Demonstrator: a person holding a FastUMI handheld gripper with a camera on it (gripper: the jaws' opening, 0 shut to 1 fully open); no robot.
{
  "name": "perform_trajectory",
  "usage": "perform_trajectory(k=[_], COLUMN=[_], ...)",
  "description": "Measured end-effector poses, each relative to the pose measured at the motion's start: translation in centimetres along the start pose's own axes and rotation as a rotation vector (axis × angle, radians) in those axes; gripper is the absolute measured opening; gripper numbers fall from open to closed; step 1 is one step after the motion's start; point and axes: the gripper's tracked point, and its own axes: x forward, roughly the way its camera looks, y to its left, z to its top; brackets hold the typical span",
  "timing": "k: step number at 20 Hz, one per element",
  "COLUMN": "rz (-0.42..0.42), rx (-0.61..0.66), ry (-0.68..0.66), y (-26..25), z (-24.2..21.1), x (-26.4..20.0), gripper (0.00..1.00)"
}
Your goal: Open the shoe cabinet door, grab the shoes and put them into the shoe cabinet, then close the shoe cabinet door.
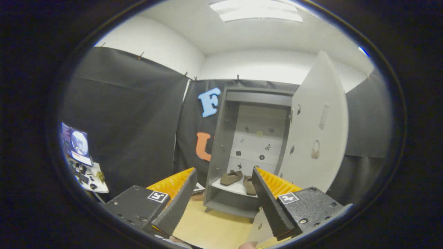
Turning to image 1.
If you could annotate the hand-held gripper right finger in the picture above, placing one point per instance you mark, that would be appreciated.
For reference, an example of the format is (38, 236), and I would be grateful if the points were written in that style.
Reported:
(271, 207)

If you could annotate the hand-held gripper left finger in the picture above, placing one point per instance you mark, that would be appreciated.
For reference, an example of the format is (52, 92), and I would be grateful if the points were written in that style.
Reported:
(180, 207)

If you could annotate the brown fluffy shoe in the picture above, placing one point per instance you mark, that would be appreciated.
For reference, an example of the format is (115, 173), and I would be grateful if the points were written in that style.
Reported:
(231, 177)
(250, 185)

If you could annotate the dark grey shoe cabinet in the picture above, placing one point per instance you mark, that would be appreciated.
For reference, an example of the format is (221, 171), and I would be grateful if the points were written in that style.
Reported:
(221, 138)

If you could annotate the light grey shoe cabinet door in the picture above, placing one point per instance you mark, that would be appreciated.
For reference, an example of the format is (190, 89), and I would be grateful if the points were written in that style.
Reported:
(311, 121)

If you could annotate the white side table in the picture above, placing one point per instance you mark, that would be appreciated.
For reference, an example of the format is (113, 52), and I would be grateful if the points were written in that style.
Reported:
(90, 178)

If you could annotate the black backdrop cloth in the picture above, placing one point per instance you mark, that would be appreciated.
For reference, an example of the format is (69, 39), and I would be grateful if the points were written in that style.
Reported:
(131, 121)

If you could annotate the computer monitor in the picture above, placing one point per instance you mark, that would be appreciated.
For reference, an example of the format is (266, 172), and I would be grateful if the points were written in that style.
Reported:
(78, 143)

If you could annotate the long ceiling light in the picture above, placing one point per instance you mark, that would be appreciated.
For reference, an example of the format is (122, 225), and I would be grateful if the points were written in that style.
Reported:
(256, 10)

